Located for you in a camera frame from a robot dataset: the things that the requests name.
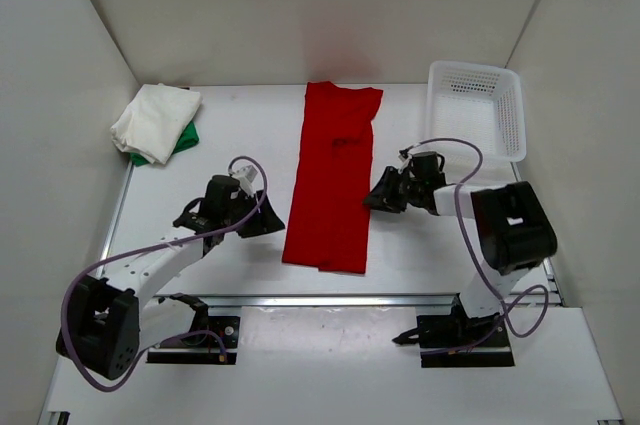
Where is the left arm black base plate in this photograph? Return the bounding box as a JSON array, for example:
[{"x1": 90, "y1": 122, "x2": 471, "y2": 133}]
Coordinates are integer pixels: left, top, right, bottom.
[{"x1": 146, "y1": 308, "x2": 241, "y2": 366}]

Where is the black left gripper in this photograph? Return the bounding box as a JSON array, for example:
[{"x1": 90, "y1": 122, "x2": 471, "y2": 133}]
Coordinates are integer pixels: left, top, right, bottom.
[{"x1": 222, "y1": 189, "x2": 286, "y2": 238}]

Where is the aluminium rail front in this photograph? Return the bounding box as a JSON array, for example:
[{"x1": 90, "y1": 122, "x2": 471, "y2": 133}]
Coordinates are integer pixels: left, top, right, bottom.
[{"x1": 199, "y1": 293, "x2": 466, "y2": 311}]

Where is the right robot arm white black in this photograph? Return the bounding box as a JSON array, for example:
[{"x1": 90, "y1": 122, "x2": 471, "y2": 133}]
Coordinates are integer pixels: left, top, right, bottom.
[{"x1": 363, "y1": 151, "x2": 557, "y2": 345}]

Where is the white t shirt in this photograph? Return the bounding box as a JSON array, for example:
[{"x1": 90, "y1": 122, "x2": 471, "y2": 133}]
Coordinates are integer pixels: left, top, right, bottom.
[{"x1": 110, "y1": 84, "x2": 203, "y2": 165}]

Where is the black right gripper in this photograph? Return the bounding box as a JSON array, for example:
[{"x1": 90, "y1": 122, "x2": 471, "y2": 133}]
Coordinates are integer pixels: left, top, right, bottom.
[{"x1": 363, "y1": 167, "x2": 425, "y2": 214}]

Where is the red t shirt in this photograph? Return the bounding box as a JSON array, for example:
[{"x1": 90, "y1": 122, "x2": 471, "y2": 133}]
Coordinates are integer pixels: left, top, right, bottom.
[{"x1": 282, "y1": 82, "x2": 383, "y2": 275}]

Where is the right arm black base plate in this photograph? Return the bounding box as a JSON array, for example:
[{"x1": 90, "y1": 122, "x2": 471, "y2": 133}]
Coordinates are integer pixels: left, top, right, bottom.
[{"x1": 392, "y1": 315, "x2": 515, "y2": 369}]

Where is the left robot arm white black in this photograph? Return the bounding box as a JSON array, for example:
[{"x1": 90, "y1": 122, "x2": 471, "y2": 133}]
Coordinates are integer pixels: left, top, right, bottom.
[{"x1": 55, "y1": 165, "x2": 285, "y2": 385}]

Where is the white plastic basket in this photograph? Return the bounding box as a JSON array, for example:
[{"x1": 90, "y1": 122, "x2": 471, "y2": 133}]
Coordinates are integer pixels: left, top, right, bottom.
[{"x1": 426, "y1": 60, "x2": 527, "y2": 163}]

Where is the green t shirt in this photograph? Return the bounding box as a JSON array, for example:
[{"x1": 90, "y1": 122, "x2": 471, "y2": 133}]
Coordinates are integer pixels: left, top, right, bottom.
[{"x1": 129, "y1": 121, "x2": 200, "y2": 167}]

